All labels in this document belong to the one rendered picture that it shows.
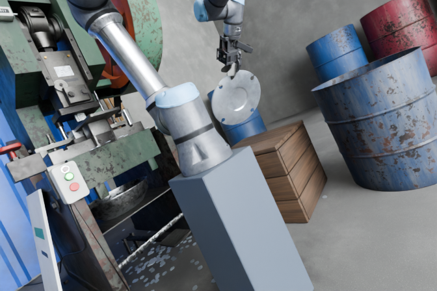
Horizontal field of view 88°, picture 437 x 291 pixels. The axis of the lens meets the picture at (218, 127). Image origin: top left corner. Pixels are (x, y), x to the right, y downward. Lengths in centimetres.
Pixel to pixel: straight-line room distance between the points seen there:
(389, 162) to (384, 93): 27
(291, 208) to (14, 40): 137
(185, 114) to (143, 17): 86
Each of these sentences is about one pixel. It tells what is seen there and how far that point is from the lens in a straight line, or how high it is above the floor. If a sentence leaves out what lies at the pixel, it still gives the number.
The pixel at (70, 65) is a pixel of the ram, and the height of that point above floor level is 109.
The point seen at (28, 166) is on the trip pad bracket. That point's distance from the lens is 103.
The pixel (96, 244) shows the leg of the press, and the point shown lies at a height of 31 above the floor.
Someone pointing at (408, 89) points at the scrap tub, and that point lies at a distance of 104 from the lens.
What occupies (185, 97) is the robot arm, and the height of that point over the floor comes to 64.
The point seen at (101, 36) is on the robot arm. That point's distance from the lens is 80.
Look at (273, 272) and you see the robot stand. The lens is 68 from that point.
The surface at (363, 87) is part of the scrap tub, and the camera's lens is 99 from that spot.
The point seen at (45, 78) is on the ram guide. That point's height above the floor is 103.
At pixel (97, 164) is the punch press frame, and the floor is 58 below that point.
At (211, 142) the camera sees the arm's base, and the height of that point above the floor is 50.
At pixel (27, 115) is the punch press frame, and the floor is 96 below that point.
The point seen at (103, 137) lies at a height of 69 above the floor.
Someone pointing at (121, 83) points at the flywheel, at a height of 99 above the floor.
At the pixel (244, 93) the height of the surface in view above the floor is 60.
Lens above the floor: 56
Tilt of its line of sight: 3 degrees down
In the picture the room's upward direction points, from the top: 25 degrees counter-clockwise
